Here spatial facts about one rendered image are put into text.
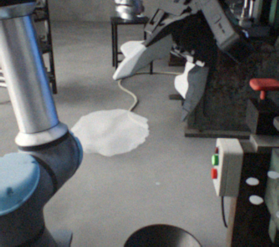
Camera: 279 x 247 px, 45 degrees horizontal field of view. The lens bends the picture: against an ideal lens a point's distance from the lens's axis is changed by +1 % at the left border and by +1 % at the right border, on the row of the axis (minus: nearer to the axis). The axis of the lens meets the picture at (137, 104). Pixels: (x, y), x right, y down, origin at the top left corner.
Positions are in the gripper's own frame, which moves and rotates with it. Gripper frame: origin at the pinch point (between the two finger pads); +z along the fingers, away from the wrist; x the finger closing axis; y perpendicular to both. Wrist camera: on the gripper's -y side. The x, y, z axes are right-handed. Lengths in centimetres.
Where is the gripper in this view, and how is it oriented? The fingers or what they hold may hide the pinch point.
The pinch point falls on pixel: (153, 105)
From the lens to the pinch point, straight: 47.0
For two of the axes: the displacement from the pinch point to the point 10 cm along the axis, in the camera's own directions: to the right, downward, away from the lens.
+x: -6.7, -3.9, -6.4
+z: -5.4, 8.4, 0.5
